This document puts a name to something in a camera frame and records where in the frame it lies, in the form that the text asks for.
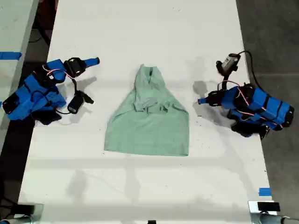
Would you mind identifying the pale green T-shirt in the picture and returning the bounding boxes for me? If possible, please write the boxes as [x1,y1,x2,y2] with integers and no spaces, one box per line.
[103,64,189,157]

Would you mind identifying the long blue tape strip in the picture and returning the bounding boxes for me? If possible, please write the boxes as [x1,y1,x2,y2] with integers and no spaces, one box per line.
[0,51,23,61]

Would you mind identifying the pale grey side table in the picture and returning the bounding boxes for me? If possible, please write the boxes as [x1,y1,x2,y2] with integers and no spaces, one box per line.
[0,0,40,145]

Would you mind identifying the short blue tape strip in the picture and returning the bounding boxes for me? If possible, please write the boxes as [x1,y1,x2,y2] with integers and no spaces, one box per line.
[258,187,272,197]

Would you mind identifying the black camera stalk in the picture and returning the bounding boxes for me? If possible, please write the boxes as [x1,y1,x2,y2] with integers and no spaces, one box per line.
[221,72,232,92]
[71,77,79,95]

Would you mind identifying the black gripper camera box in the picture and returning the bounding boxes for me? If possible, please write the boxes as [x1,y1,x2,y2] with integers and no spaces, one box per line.
[215,53,242,77]
[67,90,95,115]

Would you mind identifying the black floor cable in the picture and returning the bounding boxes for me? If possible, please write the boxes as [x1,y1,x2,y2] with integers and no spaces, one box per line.
[29,22,51,48]

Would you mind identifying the white metal bracket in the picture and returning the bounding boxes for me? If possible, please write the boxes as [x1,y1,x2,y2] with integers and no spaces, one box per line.
[248,200,281,224]

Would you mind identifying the black box on white bracket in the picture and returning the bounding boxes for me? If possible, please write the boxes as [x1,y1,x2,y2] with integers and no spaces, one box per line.
[257,202,281,212]

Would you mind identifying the grey metal bracket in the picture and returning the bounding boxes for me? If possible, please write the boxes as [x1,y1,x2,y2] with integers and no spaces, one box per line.
[13,203,45,224]

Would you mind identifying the black box on grey bracket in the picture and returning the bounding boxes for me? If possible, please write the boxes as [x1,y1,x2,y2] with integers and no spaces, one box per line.
[16,203,36,215]

